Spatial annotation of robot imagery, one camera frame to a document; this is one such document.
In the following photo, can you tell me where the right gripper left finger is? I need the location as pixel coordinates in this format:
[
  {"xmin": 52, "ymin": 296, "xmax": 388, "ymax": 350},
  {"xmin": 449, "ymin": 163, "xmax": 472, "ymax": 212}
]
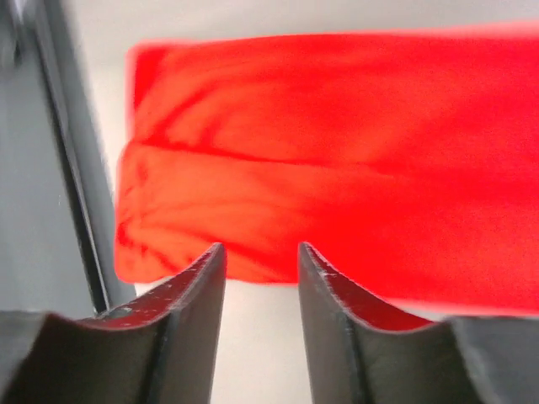
[{"xmin": 77, "ymin": 242, "xmax": 227, "ymax": 404}]

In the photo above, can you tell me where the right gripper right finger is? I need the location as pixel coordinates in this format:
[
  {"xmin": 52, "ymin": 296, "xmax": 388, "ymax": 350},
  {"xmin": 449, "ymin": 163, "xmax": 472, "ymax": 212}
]
[{"xmin": 297, "ymin": 241, "xmax": 439, "ymax": 404}]

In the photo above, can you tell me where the red t shirt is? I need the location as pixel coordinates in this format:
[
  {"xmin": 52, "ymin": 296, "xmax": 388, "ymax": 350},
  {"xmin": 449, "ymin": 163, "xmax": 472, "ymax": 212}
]
[{"xmin": 115, "ymin": 26, "xmax": 538, "ymax": 313}]

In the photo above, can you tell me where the aluminium frame rail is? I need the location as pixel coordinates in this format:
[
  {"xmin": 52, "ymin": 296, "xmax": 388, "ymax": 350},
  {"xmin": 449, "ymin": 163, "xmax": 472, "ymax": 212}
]
[{"xmin": 1, "ymin": 1, "xmax": 136, "ymax": 317}]

